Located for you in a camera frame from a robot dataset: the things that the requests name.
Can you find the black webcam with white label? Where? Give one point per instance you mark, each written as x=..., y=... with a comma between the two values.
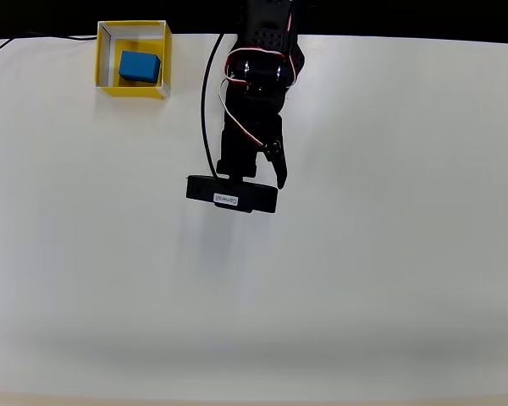
x=237, y=196

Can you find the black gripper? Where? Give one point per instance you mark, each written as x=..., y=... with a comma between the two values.
x=242, y=156

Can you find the blue block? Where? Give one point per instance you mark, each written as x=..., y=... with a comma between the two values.
x=139, y=65

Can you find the yellow cardboard box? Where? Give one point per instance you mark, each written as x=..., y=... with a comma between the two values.
x=131, y=91

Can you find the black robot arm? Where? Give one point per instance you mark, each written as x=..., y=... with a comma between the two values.
x=264, y=29

